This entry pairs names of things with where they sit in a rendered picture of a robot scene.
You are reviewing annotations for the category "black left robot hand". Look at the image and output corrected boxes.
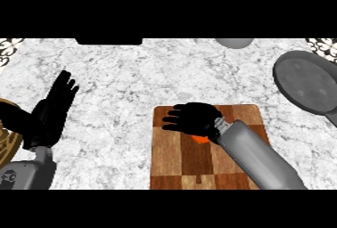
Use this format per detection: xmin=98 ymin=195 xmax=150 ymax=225
xmin=0 ymin=69 xmax=82 ymax=151

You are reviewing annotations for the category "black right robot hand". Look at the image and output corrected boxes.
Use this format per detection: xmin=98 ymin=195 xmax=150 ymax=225
xmin=162 ymin=102 xmax=224 ymax=142

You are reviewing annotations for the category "orange squash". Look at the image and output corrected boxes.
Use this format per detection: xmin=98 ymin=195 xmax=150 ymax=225
xmin=191 ymin=134 xmax=212 ymax=144

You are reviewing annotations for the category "brown wooden cutting board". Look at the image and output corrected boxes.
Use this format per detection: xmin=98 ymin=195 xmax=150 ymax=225
xmin=150 ymin=103 xmax=271 ymax=191

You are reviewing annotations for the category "dark grey pan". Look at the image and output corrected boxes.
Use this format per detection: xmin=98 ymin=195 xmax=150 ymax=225
xmin=271 ymin=50 xmax=337 ymax=128

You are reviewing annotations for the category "brown wicker basket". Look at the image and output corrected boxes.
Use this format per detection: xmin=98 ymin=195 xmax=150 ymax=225
xmin=0 ymin=98 xmax=24 ymax=169

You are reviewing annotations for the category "grey round object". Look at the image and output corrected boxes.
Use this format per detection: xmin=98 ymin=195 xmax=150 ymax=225
xmin=213 ymin=37 xmax=256 ymax=50

